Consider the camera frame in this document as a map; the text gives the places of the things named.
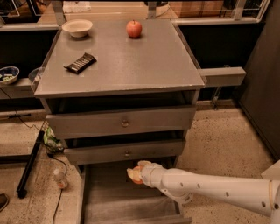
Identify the red apple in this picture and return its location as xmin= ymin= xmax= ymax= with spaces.
xmin=126 ymin=20 xmax=142 ymax=39

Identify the dark shoe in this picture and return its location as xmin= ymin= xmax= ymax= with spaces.
xmin=0 ymin=193 xmax=10 ymax=212

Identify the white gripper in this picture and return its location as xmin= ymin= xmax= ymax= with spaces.
xmin=127 ymin=160 xmax=166 ymax=188

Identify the top grey drawer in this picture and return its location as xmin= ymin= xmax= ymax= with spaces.
xmin=46 ymin=106 xmax=196 ymax=139

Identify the grey drawer cabinet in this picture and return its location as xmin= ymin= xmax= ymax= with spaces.
xmin=34 ymin=19 xmax=204 ymax=165

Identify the grey drawer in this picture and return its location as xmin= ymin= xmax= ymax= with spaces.
xmin=77 ymin=160 xmax=193 ymax=224
xmin=64 ymin=139 xmax=186 ymax=165
xmin=46 ymin=106 xmax=196 ymax=139

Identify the white bowl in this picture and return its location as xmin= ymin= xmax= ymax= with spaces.
xmin=62 ymin=19 xmax=93 ymax=38

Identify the black floor cable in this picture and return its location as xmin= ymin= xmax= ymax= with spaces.
xmin=0 ymin=87 xmax=68 ymax=224

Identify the clear plastic bottle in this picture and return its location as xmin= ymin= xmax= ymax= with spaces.
xmin=53 ymin=169 xmax=68 ymax=189

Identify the black candy bar wrapper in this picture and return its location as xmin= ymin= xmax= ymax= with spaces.
xmin=66 ymin=52 xmax=96 ymax=74

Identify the bottom grey drawer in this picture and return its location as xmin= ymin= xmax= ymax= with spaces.
xmin=77 ymin=160 xmax=193 ymax=224

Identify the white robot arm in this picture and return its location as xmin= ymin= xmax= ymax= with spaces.
xmin=127 ymin=160 xmax=280 ymax=224

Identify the orange fruit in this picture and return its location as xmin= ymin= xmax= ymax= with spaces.
xmin=130 ymin=166 xmax=143 ymax=184

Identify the green snack bag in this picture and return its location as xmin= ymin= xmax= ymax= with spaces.
xmin=43 ymin=127 xmax=64 ymax=153

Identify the middle grey drawer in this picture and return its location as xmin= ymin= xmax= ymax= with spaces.
xmin=64 ymin=139 xmax=186 ymax=165

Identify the grey side shelf bar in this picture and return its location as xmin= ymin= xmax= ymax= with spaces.
xmin=199 ymin=66 xmax=246 ymax=88

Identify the black metal stand leg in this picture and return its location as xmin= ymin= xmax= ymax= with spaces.
xmin=17 ymin=130 xmax=44 ymax=199

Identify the blue patterned bowl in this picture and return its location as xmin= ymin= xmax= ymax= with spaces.
xmin=0 ymin=66 xmax=19 ymax=85

